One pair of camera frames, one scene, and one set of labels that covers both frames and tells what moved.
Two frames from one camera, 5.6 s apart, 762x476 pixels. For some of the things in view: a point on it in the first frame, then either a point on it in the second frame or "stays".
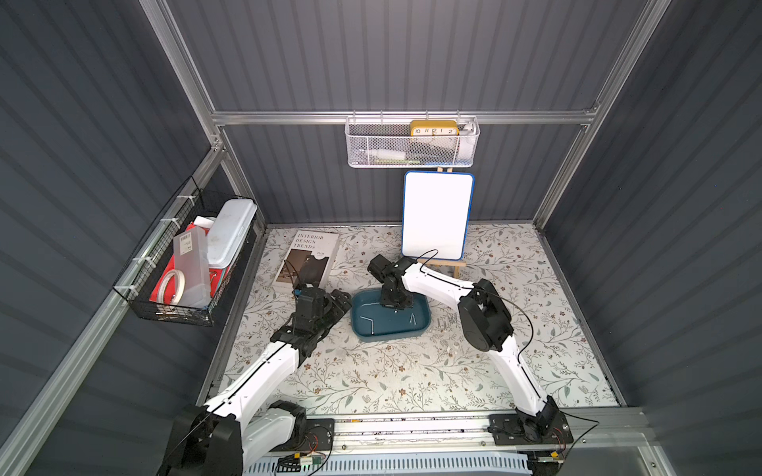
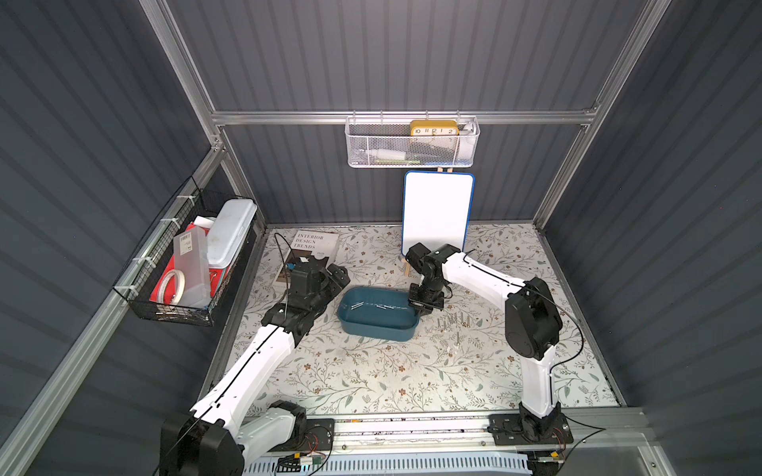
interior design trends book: [319, 245] stays
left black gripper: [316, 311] -> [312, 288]
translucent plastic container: [190, 258] stays
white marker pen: [379, 154] stays
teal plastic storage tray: [371, 321] stays
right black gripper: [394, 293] -> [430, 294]
